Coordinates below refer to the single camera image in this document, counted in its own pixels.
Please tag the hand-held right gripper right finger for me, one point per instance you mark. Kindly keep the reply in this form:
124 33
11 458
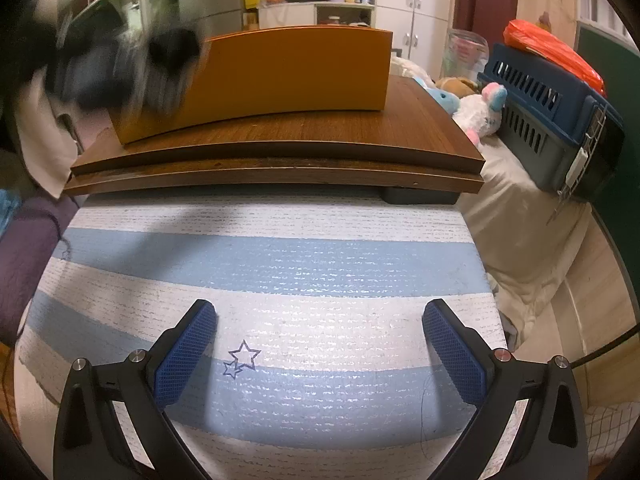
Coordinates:
457 355

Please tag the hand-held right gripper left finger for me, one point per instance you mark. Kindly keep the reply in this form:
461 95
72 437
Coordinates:
185 355

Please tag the orange cardboard box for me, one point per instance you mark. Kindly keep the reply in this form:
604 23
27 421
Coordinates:
290 70

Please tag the brown wooden desktop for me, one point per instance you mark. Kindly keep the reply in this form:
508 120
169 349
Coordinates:
300 135

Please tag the beige bedding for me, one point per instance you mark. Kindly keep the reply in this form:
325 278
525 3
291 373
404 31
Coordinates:
520 240

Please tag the blue and white striped mat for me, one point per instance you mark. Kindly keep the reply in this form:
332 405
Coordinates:
300 270

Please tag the beige hanging jacket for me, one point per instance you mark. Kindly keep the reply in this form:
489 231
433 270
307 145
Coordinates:
45 145

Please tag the white open shelf unit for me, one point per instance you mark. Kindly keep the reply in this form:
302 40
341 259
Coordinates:
315 12

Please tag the purple cloth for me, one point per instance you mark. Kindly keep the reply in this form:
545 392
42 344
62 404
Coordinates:
30 260

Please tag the white unicorn plush toy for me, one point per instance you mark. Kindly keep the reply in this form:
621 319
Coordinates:
480 112

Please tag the blue and grey pet carrier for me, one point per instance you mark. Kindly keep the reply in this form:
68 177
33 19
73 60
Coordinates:
545 125

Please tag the white cabinet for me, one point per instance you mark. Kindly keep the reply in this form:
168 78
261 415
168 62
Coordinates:
415 15

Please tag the blue plush toy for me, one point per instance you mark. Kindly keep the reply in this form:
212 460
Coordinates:
446 99

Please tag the brown plush toy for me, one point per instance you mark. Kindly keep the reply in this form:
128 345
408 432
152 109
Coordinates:
457 85

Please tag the clear plastic bag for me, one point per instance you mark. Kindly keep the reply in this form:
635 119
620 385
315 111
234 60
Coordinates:
465 55

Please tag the orange plastic bag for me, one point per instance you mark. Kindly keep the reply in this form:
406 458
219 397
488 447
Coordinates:
550 50

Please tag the green chalkboard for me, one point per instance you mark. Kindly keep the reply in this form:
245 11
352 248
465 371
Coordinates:
610 75

